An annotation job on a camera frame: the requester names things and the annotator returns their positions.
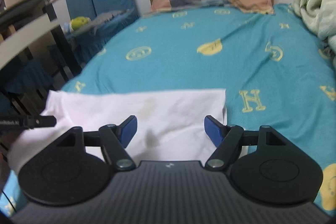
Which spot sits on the green floral blanket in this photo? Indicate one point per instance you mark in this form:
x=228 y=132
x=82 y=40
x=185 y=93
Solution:
x=319 y=18

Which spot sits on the green plush toy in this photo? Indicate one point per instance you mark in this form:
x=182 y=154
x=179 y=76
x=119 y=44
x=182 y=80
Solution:
x=75 y=24

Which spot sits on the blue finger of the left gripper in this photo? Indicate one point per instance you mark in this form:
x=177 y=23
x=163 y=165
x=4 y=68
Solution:
x=39 y=121

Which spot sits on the black and white desk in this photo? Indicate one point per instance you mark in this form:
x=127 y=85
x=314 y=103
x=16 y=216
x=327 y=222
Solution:
x=19 y=77

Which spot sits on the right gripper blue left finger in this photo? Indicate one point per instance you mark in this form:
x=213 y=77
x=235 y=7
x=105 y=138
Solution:
x=113 y=140

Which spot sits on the grey cloth on chair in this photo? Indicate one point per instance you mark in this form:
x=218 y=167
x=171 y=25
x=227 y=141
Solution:
x=97 y=22

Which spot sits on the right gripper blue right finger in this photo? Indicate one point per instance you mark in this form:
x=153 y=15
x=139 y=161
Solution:
x=229 y=141

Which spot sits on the teal patterned bed sheet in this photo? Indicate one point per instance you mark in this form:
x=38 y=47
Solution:
x=274 y=71

